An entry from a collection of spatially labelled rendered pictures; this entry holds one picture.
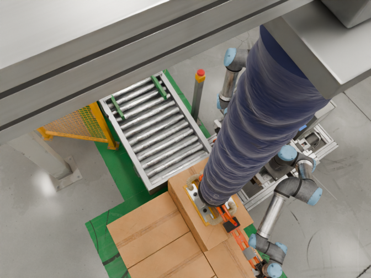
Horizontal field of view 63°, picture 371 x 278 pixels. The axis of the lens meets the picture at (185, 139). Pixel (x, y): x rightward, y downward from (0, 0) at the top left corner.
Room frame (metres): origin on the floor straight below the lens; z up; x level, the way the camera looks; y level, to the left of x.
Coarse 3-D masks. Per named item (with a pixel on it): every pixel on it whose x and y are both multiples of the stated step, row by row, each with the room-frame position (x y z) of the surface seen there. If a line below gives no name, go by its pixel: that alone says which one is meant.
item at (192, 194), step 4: (196, 184) 0.56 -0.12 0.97; (184, 188) 0.52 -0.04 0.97; (196, 188) 0.53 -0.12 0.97; (188, 192) 0.49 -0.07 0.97; (192, 192) 0.49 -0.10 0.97; (196, 192) 0.50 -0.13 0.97; (188, 196) 0.46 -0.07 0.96; (192, 196) 0.46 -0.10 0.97; (196, 196) 0.46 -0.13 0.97; (192, 200) 0.43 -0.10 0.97; (196, 204) 0.41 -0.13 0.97; (196, 208) 0.38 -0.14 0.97; (200, 208) 0.38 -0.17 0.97; (204, 208) 0.38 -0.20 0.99; (208, 208) 0.38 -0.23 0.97; (200, 212) 0.35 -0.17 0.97; (204, 212) 0.35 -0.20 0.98; (208, 212) 0.36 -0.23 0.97; (212, 212) 0.36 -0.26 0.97; (200, 216) 0.32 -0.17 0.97; (204, 216) 0.33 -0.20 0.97; (212, 216) 0.33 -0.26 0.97; (204, 220) 0.30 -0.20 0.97; (204, 224) 0.27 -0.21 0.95; (208, 224) 0.27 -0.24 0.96
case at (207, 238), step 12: (192, 168) 0.68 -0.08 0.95; (168, 180) 0.57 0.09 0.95; (180, 180) 0.58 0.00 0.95; (180, 192) 0.49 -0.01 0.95; (180, 204) 0.41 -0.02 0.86; (192, 204) 0.41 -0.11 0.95; (240, 204) 0.45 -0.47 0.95; (192, 216) 0.32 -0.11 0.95; (216, 216) 0.34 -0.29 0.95; (240, 216) 0.36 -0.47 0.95; (192, 228) 0.25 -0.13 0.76; (204, 228) 0.24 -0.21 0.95; (216, 228) 0.25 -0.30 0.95; (240, 228) 0.27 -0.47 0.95; (204, 240) 0.16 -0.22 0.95; (216, 240) 0.17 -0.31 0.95
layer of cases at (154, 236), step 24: (168, 192) 0.57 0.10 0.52; (144, 216) 0.33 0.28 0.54; (168, 216) 0.35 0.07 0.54; (120, 240) 0.11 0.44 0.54; (144, 240) 0.13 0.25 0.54; (168, 240) 0.15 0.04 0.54; (192, 240) 0.18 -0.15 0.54; (144, 264) -0.05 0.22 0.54; (168, 264) -0.03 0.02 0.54; (192, 264) -0.01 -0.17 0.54; (216, 264) 0.01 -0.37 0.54; (240, 264) 0.03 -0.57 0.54
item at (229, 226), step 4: (232, 216) 0.33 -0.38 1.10; (228, 220) 0.30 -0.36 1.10; (236, 220) 0.31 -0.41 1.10; (224, 224) 0.27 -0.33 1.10; (228, 224) 0.27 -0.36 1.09; (232, 224) 0.27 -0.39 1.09; (240, 224) 0.28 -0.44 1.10; (228, 228) 0.25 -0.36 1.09; (232, 228) 0.25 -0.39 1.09; (236, 228) 0.25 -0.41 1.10; (228, 232) 0.22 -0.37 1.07
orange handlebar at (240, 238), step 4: (200, 176) 0.59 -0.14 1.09; (200, 180) 0.56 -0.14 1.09; (224, 208) 0.38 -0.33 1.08; (220, 212) 0.35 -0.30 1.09; (228, 212) 0.35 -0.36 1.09; (224, 216) 0.32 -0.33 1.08; (224, 220) 0.30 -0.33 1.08; (232, 232) 0.22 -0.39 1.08; (240, 232) 0.23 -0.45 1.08; (236, 236) 0.20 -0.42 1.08; (240, 236) 0.20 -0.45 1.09; (236, 240) 0.17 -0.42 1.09; (240, 240) 0.18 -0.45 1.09; (244, 240) 0.18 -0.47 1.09; (240, 244) 0.15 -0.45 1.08; (244, 248) 0.13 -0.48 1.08; (248, 260) 0.06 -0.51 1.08; (256, 260) 0.06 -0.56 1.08; (252, 264) 0.03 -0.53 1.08
